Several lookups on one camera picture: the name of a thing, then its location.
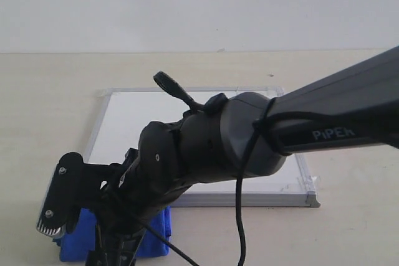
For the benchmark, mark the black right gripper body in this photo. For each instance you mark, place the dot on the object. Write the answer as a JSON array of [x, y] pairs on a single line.
[[119, 233]]

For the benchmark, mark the blue cloth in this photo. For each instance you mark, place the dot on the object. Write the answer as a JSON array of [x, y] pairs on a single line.
[[76, 246]]

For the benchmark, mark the white aluminium-framed whiteboard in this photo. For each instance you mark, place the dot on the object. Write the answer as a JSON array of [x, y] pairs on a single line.
[[126, 111]]

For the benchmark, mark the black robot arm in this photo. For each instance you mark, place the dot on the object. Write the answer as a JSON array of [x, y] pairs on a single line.
[[230, 139]]

